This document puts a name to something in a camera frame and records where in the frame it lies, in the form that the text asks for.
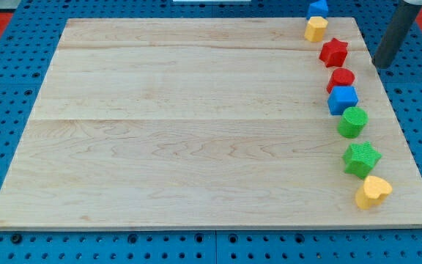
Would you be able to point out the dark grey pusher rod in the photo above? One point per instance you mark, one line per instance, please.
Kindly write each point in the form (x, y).
(397, 30)

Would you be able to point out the red star block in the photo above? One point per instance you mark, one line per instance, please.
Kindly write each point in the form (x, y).
(334, 53)

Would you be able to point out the green star block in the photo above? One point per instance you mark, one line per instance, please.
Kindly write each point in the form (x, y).
(360, 159)

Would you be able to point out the blue triangle block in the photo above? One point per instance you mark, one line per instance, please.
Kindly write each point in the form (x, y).
(319, 8)

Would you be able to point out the red cylinder block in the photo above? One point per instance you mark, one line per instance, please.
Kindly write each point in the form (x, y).
(340, 77)

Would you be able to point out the yellow hexagon block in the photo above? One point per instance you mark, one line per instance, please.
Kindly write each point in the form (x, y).
(315, 29)

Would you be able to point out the blue cube block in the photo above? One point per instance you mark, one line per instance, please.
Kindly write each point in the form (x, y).
(341, 98)

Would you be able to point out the green cylinder block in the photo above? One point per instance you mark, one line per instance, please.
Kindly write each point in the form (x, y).
(352, 122)

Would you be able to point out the yellow heart block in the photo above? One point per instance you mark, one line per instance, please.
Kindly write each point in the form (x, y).
(373, 192)

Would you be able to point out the wooden board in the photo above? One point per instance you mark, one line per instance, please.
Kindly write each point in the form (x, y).
(201, 124)

